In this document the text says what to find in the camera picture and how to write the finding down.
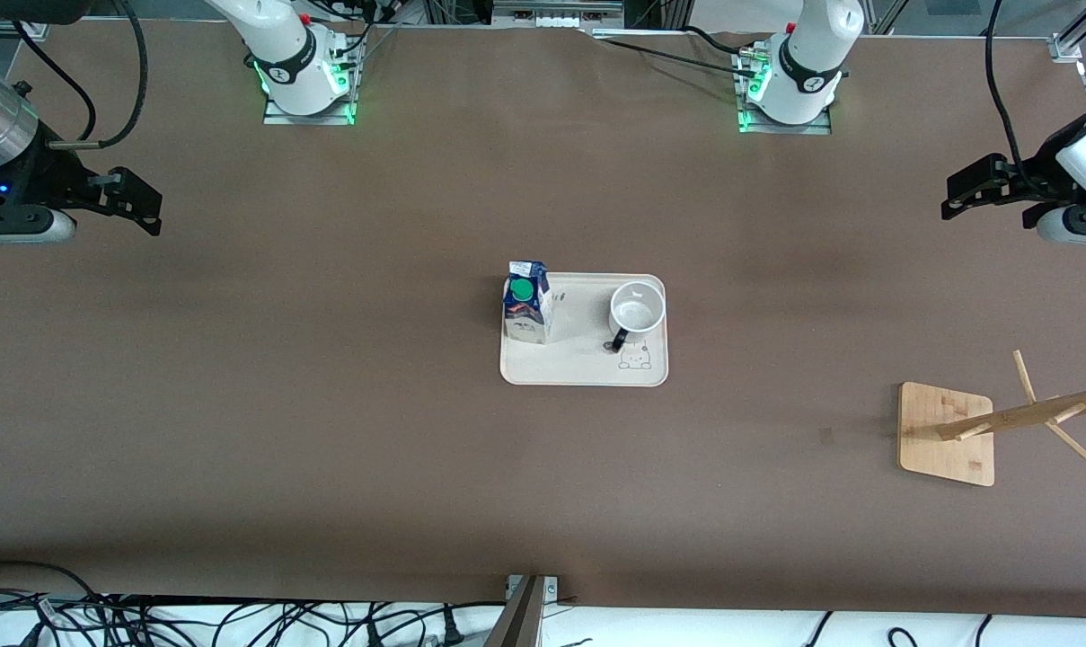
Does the white cup black handle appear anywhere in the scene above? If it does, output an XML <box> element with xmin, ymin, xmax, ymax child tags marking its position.
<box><xmin>607</xmin><ymin>280</ymin><xmax>667</xmax><ymax>355</ymax></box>

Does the blue milk carton green cap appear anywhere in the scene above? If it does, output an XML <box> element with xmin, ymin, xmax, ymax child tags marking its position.
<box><xmin>503</xmin><ymin>261</ymin><xmax>555</xmax><ymax>347</ymax></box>

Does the wooden cup rack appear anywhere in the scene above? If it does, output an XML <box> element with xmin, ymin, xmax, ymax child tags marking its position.
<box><xmin>897</xmin><ymin>350</ymin><xmax>1086</xmax><ymax>488</ymax></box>

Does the white rectangular tin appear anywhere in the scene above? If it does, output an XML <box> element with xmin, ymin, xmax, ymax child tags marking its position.
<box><xmin>499</xmin><ymin>273</ymin><xmax>669</xmax><ymax>388</ymax></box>

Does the white power strip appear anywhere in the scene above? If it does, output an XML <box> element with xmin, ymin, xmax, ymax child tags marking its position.
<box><xmin>492</xmin><ymin>0</ymin><xmax>625</xmax><ymax>30</ymax></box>

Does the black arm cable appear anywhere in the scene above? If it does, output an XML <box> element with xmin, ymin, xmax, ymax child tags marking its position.
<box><xmin>47</xmin><ymin>0</ymin><xmax>151</xmax><ymax>150</ymax></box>
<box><xmin>11</xmin><ymin>20</ymin><xmax>99</xmax><ymax>145</ymax></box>
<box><xmin>984</xmin><ymin>0</ymin><xmax>1048</xmax><ymax>200</ymax></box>

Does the aluminium corner bracket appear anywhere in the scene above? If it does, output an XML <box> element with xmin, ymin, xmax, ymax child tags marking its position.
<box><xmin>1048</xmin><ymin>0</ymin><xmax>1086</xmax><ymax>66</ymax></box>

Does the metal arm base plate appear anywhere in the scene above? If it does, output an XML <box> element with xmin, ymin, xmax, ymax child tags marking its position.
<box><xmin>261</xmin><ymin>54</ymin><xmax>358</xmax><ymax>127</ymax></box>
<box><xmin>736</xmin><ymin>54</ymin><xmax>834</xmax><ymax>137</ymax></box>

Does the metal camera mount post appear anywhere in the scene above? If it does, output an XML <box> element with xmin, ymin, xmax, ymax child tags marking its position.
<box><xmin>485</xmin><ymin>574</ymin><xmax>561</xmax><ymax>647</ymax></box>

